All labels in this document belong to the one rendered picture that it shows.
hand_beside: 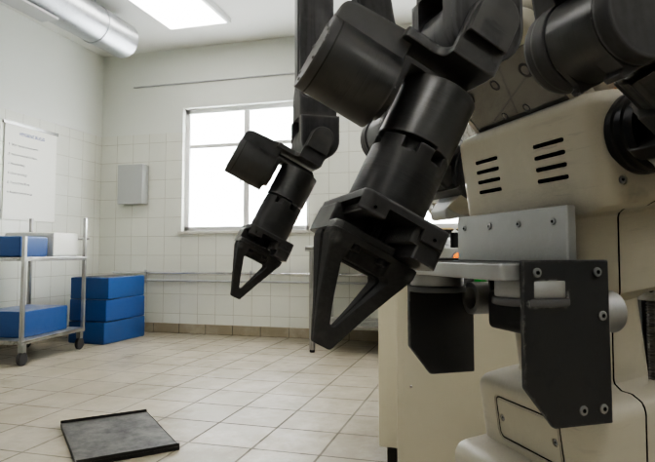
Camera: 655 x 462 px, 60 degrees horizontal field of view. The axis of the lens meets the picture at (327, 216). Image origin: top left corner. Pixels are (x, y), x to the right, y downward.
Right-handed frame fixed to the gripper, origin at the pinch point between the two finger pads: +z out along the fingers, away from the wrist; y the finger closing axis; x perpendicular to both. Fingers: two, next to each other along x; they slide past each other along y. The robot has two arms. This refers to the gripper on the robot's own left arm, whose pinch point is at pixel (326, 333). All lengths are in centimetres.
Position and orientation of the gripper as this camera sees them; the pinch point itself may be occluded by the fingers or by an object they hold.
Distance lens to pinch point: 39.7
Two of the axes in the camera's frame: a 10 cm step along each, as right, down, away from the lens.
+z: -4.3, 8.8, -2.0
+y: 2.9, -0.7, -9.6
